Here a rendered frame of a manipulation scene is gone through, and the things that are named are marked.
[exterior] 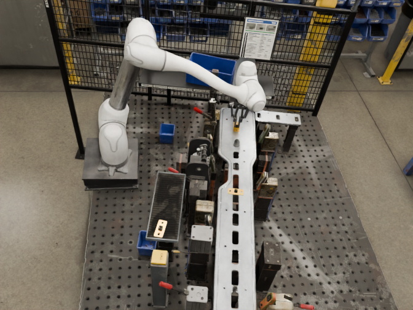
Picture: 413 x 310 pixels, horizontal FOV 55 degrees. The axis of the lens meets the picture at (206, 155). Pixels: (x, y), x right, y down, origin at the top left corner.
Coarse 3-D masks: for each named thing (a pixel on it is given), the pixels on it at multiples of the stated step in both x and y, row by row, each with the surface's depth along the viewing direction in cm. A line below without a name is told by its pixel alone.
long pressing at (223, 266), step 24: (240, 144) 231; (240, 168) 218; (240, 192) 207; (240, 216) 197; (216, 240) 186; (240, 240) 188; (216, 264) 178; (240, 264) 179; (216, 288) 171; (240, 288) 172
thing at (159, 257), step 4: (152, 252) 163; (156, 252) 163; (160, 252) 163; (164, 252) 163; (152, 256) 161; (156, 256) 161; (160, 256) 162; (164, 256) 162; (152, 260) 160; (156, 260) 160; (160, 260) 161; (164, 260) 161; (164, 264) 160
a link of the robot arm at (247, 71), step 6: (240, 66) 204; (246, 66) 202; (252, 66) 202; (240, 72) 204; (246, 72) 202; (252, 72) 203; (240, 78) 205; (246, 78) 203; (252, 78) 203; (240, 84) 205
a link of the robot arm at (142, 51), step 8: (136, 40) 185; (144, 40) 185; (152, 40) 188; (128, 48) 181; (136, 48) 181; (144, 48) 182; (152, 48) 185; (128, 56) 182; (136, 56) 181; (144, 56) 182; (152, 56) 183; (160, 56) 185; (136, 64) 184; (144, 64) 184; (152, 64) 185; (160, 64) 186
